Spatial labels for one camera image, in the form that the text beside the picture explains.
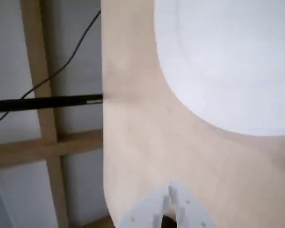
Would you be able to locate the thin black cable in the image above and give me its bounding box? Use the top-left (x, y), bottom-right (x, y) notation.
top-left (0, 9), bottom-right (102, 128)

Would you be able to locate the light wooden frame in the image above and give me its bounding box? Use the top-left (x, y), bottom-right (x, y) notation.
top-left (0, 0), bottom-right (104, 228)

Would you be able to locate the white paper plate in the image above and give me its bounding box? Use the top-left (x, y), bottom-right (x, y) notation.
top-left (154, 0), bottom-right (285, 136)

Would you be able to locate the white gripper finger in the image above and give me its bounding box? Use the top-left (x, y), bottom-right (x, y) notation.
top-left (115, 186), bottom-right (170, 228)
top-left (170, 180), bottom-right (219, 228)

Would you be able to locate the black tripod leg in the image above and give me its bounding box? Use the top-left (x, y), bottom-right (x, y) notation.
top-left (0, 94), bottom-right (103, 113)

